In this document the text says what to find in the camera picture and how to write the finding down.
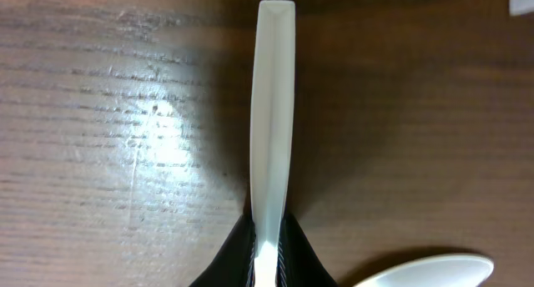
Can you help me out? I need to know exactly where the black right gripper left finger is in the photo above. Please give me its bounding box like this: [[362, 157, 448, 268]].
[[190, 214, 255, 287]]

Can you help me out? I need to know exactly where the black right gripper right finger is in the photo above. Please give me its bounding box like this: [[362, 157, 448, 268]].
[[276, 214, 337, 287]]

